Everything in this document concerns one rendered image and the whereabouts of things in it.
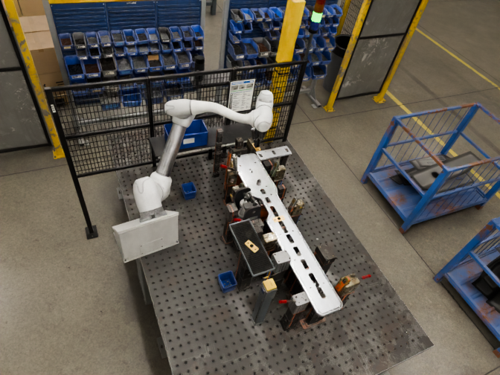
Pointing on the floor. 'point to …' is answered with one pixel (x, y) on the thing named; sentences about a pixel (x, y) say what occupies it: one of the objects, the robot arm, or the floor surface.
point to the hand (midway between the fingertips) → (257, 142)
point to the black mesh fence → (157, 116)
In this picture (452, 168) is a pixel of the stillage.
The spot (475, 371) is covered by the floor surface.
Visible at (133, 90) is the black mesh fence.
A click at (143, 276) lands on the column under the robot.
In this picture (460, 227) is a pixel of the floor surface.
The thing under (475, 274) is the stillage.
